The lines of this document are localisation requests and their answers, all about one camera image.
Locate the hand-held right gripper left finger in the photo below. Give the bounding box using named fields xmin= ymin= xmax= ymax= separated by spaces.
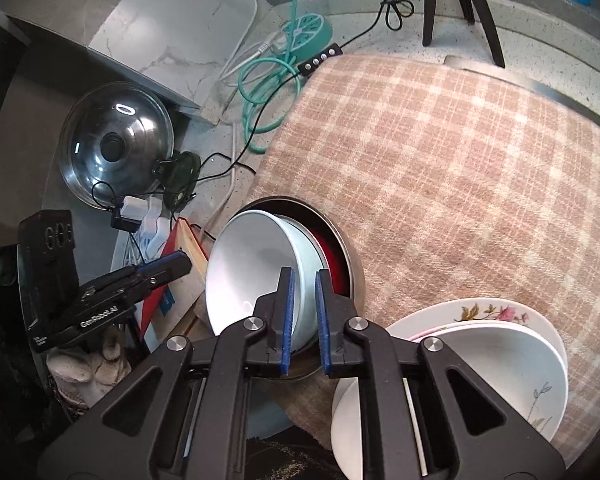
xmin=40 ymin=266 xmax=296 ymax=480

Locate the stainless steel bowl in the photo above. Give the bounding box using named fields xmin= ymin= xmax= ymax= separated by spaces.
xmin=227 ymin=195 xmax=367 ymax=386

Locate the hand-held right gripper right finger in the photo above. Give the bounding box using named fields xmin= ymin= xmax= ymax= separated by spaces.
xmin=316 ymin=269 xmax=566 ymax=480

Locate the white printed bag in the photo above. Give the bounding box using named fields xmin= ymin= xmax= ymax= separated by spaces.
xmin=130 ymin=200 xmax=168 ymax=266

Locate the steel pot lid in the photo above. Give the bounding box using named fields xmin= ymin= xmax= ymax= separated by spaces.
xmin=59 ymin=81 xmax=176 ymax=209

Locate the light blue bowl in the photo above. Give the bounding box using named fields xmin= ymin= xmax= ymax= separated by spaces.
xmin=205 ymin=210 xmax=328 ymax=356

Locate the beige checked cloth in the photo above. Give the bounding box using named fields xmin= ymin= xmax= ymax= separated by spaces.
xmin=250 ymin=52 xmax=600 ymax=461

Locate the white charger adapter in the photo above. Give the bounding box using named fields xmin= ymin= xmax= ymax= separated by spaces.
xmin=122 ymin=197 xmax=148 ymax=221

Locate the black cable with switch box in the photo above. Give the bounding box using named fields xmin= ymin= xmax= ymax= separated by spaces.
xmin=91 ymin=0 xmax=415 ymax=241

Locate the beige and red box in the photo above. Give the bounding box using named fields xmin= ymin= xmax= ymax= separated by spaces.
xmin=139 ymin=217 xmax=211 ymax=338

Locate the white plate with leaf print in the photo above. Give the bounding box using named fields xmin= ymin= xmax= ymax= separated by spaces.
xmin=330 ymin=322 xmax=569 ymax=478

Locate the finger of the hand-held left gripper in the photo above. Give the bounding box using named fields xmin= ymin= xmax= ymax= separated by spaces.
xmin=130 ymin=257 xmax=192 ymax=302
xmin=80 ymin=253 xmax=187 ymax=304

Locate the round teal power strip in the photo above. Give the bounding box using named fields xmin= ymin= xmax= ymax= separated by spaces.
xmin=278 ymin=14 xmax=333 ymax=53

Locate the dark green round object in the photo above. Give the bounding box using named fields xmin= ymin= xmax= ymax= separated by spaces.
xmin=160 ymin=151 xmax=201 ymax=208

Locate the person's left hand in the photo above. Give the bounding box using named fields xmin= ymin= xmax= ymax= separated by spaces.
xmin=46 ymin=327 xmax=132 ymax=403

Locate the red bowl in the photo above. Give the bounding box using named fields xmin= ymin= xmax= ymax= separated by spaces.
xmin=307 ymin=230 xmax=352 ymax=301

